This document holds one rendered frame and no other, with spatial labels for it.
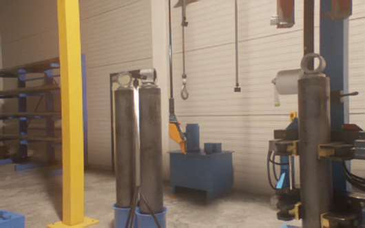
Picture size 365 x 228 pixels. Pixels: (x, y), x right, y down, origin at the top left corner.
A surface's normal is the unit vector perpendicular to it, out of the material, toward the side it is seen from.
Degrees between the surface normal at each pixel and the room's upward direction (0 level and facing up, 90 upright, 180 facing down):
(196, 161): 90
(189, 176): 90
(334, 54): 90
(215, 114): 90
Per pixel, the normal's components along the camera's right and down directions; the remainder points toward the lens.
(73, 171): 0.78, -0.01
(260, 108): -0.63, 0.02
